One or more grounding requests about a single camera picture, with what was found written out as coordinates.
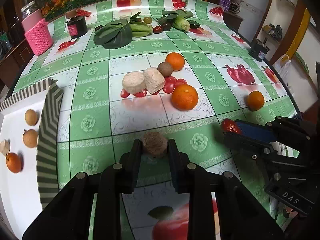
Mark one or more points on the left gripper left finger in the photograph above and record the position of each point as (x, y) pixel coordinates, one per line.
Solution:
(121, 177)

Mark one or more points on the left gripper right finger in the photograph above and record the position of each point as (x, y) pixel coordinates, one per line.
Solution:
(187, 177)

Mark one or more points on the red jujube date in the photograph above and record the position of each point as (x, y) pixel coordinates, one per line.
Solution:
(228, 125)

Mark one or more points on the large orange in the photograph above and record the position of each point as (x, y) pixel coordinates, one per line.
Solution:
(184, 97)

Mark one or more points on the brown round pear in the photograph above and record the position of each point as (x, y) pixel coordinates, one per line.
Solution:
(30, 138)

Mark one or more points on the small tangerine with stem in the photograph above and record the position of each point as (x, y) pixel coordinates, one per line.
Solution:
(13, 162)

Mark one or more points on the brown kiwi fruit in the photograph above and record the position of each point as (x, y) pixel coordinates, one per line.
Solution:
(165, 69)

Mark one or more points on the white plastic bag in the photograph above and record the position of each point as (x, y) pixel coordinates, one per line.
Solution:
(282, 66)

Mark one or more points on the black device on table edge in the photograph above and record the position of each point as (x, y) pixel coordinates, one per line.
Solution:
(259, 49)

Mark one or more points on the striped white tray box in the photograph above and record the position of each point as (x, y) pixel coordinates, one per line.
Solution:
(26, 193)

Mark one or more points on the bok choy left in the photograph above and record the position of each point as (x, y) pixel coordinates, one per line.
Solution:
(119, 33)

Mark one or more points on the bok choy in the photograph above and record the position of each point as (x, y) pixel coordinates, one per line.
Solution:
(119, 33)
(179, 19)

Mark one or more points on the dark purple plum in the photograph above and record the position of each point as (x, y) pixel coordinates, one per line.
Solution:
(166, 26)

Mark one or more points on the black tea canister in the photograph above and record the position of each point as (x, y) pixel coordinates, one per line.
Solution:
(76, 24)

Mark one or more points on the bok choy right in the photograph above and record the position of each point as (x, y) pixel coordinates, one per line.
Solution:
(179, 19)

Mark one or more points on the green grape fruit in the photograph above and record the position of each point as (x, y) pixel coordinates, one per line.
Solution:
(147, 20)

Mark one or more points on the purple bottles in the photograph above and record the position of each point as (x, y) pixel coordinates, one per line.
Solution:
(225, 4)

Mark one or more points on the pink knit sleeved jar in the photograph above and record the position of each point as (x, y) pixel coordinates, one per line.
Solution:
(36, 29)

